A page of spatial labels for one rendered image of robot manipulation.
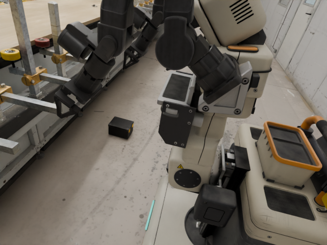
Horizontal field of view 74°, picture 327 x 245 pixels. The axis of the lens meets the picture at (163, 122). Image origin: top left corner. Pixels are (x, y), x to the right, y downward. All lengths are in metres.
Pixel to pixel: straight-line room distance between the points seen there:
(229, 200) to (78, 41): 0.67
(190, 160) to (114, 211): 0.92
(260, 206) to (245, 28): 0.52
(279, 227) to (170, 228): 0.62
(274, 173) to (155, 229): 0.67
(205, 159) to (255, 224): 0.25
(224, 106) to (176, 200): 0.92
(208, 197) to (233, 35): 0.52
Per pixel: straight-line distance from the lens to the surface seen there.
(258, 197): 0.81
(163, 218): 1.27
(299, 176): 0.88
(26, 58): 1.26
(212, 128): 0.76
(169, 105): 0.65
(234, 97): 0.51
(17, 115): 1.24
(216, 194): 0.82
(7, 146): 0.87
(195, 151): 0.77
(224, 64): 0.47
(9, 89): 1.18
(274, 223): 0.79
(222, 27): 0.59
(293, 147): 0.93
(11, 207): 1.76
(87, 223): 1.58
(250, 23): 0.60
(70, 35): 0.55
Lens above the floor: 1.37
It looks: 35 degrees down
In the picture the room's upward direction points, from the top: 10 degrees clockwise
